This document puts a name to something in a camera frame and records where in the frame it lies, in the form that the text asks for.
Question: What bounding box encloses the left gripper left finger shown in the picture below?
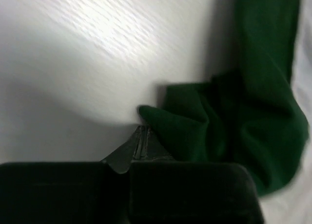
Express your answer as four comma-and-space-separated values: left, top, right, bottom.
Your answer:
101, 125, 149, 174

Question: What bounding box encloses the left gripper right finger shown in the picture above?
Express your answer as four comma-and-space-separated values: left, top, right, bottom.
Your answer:
133, 126, 174, 161

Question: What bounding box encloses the white and green t-shirt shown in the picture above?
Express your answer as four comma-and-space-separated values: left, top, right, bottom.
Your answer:
132, 0, 310, 224

